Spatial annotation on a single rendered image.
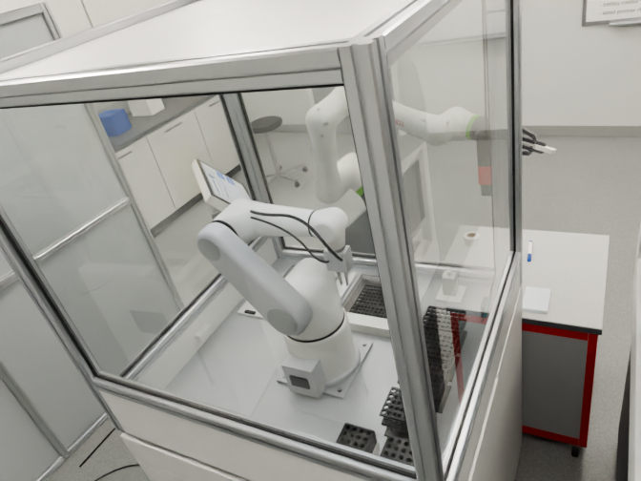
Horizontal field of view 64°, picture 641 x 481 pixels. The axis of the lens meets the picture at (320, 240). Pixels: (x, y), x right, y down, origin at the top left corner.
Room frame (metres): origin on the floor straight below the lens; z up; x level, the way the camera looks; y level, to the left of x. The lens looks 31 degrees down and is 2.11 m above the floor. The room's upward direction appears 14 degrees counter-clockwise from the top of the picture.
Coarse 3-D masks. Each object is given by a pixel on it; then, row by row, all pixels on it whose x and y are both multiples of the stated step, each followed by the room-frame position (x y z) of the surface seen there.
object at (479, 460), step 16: (512, 320) 1.18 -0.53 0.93; (512, 336) 1.18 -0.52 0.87; (496, 384) 0.97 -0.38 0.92; (496, 400) 0.96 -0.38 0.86; (496, 416) 0.95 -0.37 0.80; (128, 448) 1.12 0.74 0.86; (144, 448) 1.07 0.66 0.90; (160, 448) 1.04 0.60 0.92; (480, 448) 0.80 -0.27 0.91; (160, 464) 1.05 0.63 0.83; (176, 464) 1.00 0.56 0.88; (192, 464) 0.96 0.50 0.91; (480, 464) 0.79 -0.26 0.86; (192, 480) 0.98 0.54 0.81; (208, 480) 0.94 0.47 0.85; (224, 480) 0.90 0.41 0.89; (240, 480) 0.87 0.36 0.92; (480, 480) 0.78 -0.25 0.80
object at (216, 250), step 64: (0, 128) 1.00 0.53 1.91; (64, 128) 0.89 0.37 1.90; (128, 128) 0.81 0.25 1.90; (192, 128) 0.73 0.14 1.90; (256, 128) 0.67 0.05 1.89; (320, 128) 0.61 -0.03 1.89; (0, 192) 1.07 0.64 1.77; (64, 192) 0.95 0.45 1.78; (128, 192) 0.84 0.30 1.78; (192, 192) 0.76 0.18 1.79; (256, 192) 0.69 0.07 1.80; (320, 192) 0.63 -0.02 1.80; (64, 256) 1.01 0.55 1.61; (128, 256) 0.89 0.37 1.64; (192, 256) 0.79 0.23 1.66; (256, 256) 0.71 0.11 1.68; (320, 256) 0.64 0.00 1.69; (64, 320) 1.11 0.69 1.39; (128, 320) 0.95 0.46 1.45; (192, 320) 0.83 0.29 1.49; (256, 320) 0.74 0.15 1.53; (320, 320) 0.66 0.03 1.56; (384, 320) 0.59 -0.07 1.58; (128, 384) 1.04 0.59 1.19; (192, 384) 0.89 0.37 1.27; (256, 384) 0.77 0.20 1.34; (320, 384) 0.68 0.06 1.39; (384, 384) 0.61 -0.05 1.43; (384, 448) 0.62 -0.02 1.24
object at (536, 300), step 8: (528, 288) 1.48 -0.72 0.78; (536, 288) 1.46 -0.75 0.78; (544, 288) 1.45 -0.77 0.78; (528, 296) 1.43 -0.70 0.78; (536, 296) 1.42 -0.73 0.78; (544, 296) 1.41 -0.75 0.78; (528, 304) 1.39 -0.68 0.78; (536, 304) 1.38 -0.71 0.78; (544, 304) 1.37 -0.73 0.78; (536, 312) 1.36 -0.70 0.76; (544, 312) 1.34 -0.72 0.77
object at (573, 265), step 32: (544, 256) 1.66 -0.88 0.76; (576, 256) 1.61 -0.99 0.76; (608, 256) 1.57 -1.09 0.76; (576, 288) 1.43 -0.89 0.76; (544, 320) 1.31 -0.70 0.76; (576, 320) 1.28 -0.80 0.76; (544, 352) 1.32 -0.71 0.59; (576, 352) 1.26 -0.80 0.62; (544, 384) 1.32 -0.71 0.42; (576, 384) 1.26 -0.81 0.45; (544, 416) 1.32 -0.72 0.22; (576, 416) 1.25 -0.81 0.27; (576, 448) 1.25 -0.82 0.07
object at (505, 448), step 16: (512, 352) 1.18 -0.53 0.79; (512, 368) 1.18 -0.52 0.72; (512, 384) 1.17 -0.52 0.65; (512, 400) 1.17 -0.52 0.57; (512, 416) 1.16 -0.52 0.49; (496, 432) 0.95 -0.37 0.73; (512, 432) 1.16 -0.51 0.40; (496, 448) 0.95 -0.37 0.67; (512, 448) 1.16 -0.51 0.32; (144, 464) 1.10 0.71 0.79; (496, 464) 0.94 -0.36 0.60; (512, 464) 1.15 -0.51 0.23; (160, 480) 1.08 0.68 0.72; (176, 480) 1.03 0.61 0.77; (496, 480) 0.93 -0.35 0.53; (512, 480) 1.15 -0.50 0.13
